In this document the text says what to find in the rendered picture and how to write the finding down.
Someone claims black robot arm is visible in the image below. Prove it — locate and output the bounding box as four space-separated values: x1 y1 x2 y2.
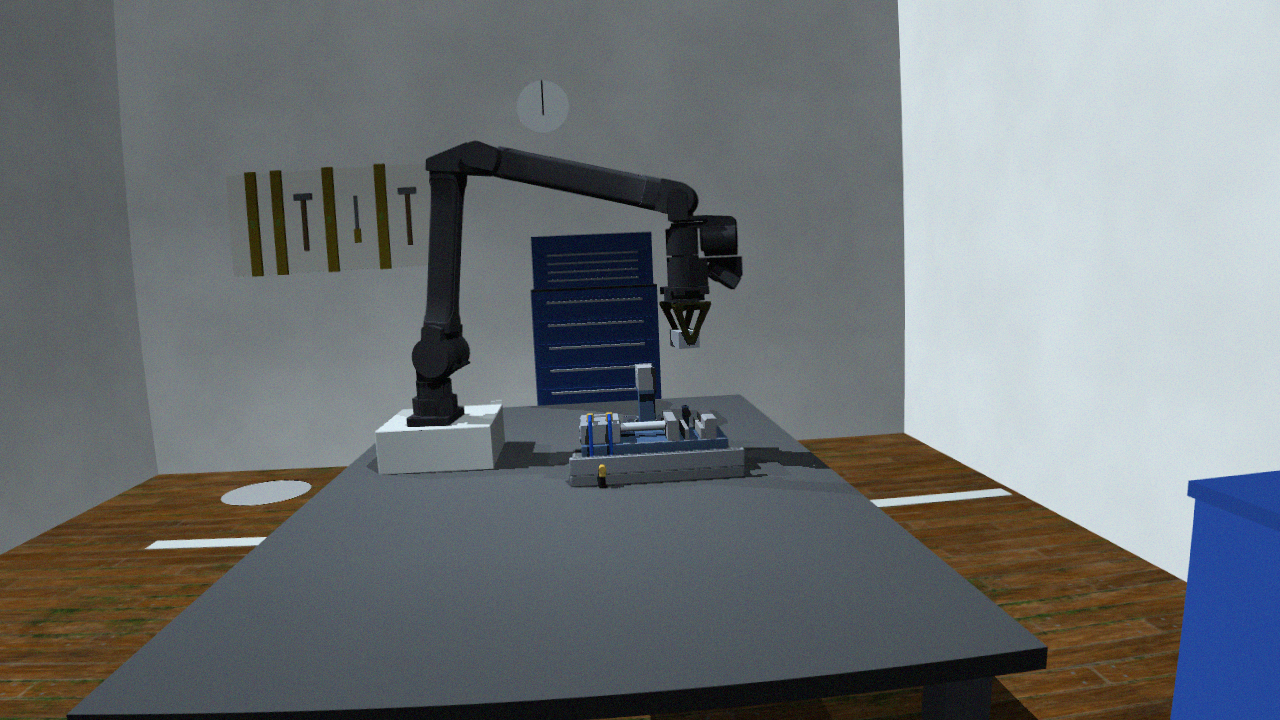
406 141 742 427

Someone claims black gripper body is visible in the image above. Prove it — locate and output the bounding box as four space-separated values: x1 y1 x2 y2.
660 255 709 304

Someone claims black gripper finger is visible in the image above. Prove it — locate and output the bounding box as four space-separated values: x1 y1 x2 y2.
659 301 694 329
671 301 710 345

